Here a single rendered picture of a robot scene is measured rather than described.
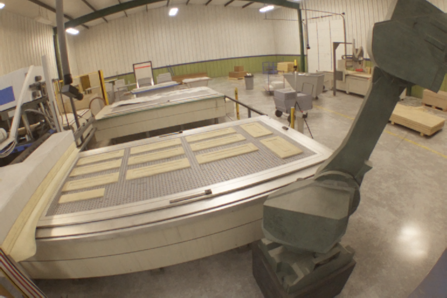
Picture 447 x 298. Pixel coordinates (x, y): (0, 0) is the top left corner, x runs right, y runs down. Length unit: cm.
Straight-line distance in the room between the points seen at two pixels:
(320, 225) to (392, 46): 87
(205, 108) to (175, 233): 427
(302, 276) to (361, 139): 89
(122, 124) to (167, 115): 116
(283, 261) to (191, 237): 77
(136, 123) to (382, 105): 517
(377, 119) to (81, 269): 253
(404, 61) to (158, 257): 208
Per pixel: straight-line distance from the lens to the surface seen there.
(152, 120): 558
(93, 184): 235
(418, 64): 96
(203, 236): 189
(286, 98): 570
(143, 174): 222
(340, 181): 133
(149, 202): 182
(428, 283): 121
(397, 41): 94
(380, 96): 130
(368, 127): 134
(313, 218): 115
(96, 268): 220
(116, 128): 570
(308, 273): 147
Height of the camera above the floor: 191
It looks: 20 degrees down
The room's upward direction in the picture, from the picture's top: 6 degrees counter-clockwise
